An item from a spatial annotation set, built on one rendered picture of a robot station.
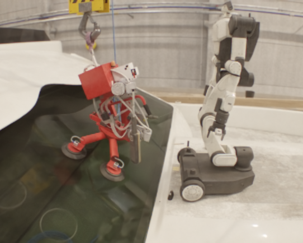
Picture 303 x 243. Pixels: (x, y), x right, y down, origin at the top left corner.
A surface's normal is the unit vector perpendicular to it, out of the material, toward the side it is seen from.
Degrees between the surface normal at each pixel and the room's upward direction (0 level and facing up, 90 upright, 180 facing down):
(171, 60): 90
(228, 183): 90
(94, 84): 90
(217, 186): 90
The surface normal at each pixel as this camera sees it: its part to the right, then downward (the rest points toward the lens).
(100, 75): -0.17, 0.36
